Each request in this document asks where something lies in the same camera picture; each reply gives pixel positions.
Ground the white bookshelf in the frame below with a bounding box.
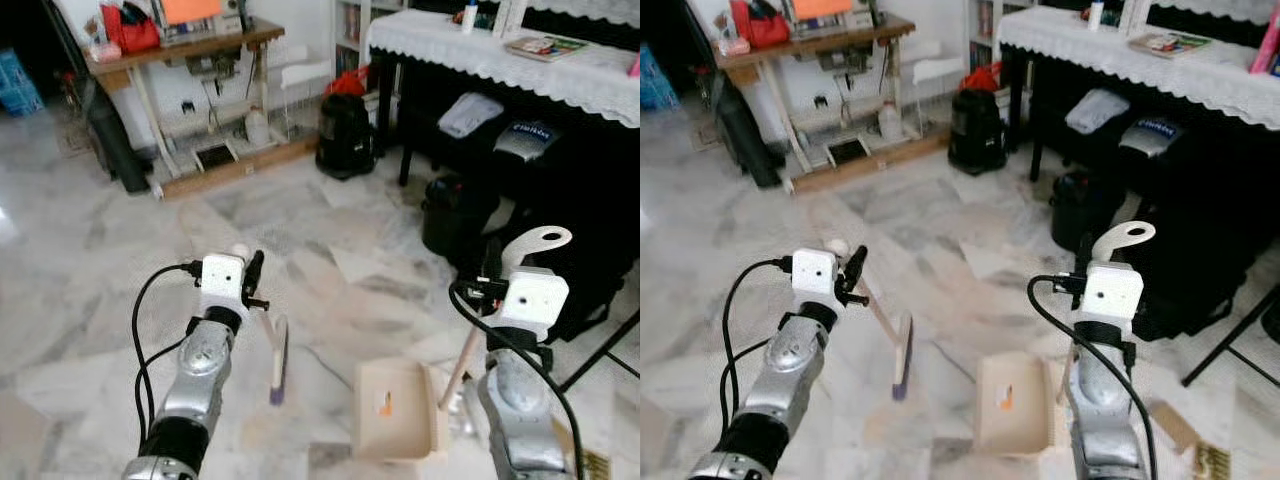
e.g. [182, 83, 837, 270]
[965, 0, 1004, 71]
[330, 0, 373, 76]

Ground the red cloth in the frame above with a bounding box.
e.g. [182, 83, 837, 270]
[958, 62, 1001, 93]
[325, 68, 369, 99]

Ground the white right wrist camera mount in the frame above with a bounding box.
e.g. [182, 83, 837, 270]
[1080, 260, 1144, 326]
[498, 266, 571, 343]

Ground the black round bin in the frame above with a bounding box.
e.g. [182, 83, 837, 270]
[420, 175, 501, 259]
[1048, 170, 1126, 253]

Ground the wooden desk white frame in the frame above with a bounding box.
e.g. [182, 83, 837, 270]
[715, 12, 951, 196]
[83, 15, 321, 201]

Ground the black backpack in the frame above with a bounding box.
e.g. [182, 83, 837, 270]
[545, 200, 641, 341]
[1130, 195, 1276, 341]

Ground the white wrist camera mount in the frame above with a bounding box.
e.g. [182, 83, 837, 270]
[792, 248, 843, 316]
[498, 266, 571, 343]
[198, 254, 248, 321]
[1080, 260, 1144, 326]

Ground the wooden handled broom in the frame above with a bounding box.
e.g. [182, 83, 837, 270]
[822, 238, 916, 401]
[230, 243, 292, 406]

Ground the tan cardboard piece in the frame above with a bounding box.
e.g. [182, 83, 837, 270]
[1148, 400, 1201, 453]

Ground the colourful flat book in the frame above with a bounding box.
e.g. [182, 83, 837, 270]
[1128, 32, 1213, 58]
[505, 35, 591, 63]

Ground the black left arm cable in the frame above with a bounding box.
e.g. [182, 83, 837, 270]
[132, 262, 204, 441]
[720, 258, 796, 441]

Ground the black upright piano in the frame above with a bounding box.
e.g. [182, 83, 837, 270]
[375, 0, 641, 341]
[1005, 0, 1280, 341]

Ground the orange paper folder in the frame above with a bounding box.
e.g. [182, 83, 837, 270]
[790, 0, 853, 23]
[160, 0, 223, 26]

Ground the blue white printed pack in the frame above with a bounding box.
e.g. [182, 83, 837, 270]
[495, 120, 559, 161]
[1118, 117, 1183, 158]

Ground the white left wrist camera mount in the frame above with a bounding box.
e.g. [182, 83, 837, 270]
[792, 248, 843, 316]
[198, 254, 248, 321]

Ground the folded grey cloth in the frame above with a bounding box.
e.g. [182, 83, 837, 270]
[1063, 88, 1131, 136]
[438, 92, 506, 139]

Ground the beige dustpan white grip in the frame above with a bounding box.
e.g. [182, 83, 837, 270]
[975, 220, 1157, 459]
[355, 226, 574, 463]

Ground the black rolled mat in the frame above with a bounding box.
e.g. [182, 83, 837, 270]
[85, 95, 151, 196]
[715, 85, 786, 191]

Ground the red bag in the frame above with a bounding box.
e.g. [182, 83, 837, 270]
[730, 0, 791, 51]
[100, 2, 161, 53]

